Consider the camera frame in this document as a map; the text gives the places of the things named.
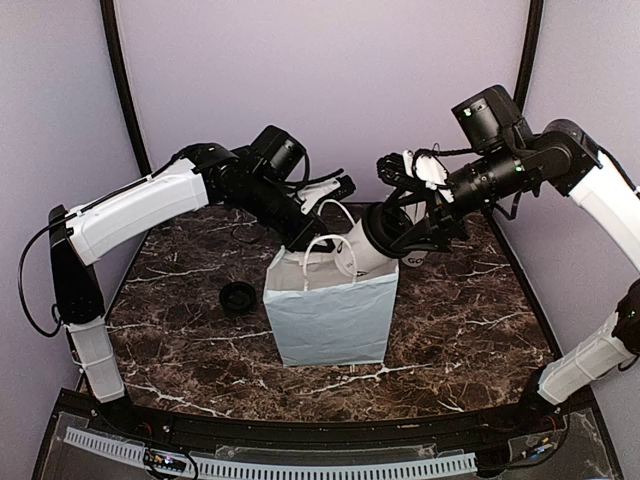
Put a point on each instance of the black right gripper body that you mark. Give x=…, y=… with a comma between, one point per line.
x=436, y=212

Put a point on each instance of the left black frame post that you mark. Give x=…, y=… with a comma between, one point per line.
x=118, y=67

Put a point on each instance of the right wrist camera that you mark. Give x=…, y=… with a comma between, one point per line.
x=414, y=172

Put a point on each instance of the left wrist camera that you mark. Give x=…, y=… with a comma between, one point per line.
x=334, y=186

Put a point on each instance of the right black frame post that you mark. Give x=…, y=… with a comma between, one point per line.
x=527, y=45

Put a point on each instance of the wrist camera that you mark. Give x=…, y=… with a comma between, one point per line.
x=414, y=172
x=334, y=186

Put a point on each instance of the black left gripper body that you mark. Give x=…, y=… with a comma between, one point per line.
x=297, y=235

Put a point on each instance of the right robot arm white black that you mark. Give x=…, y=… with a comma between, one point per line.
x=572, y=162

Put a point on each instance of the white paper straw holder cup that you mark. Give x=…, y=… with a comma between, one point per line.
x=414, y=259

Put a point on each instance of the grey slotted cable duct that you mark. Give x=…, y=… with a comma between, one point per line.
x=244, y=463

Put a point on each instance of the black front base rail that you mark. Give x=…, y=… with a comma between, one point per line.
x=573, y=442

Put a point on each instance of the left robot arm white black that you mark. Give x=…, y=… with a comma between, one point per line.
x=253, y=178

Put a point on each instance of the white paper takeout bag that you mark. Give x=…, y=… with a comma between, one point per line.
x=320, y=316

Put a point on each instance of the black frame post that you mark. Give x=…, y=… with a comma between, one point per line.
x=527, y=45
x=118, y=67

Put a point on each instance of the black plastic cup lid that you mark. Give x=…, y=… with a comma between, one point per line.
x=238, y=298

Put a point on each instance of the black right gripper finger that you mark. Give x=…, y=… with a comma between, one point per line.
x=410, y=202
x=399, y=244

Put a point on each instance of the white paper coffee cup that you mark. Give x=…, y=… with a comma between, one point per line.
x=354, y=253

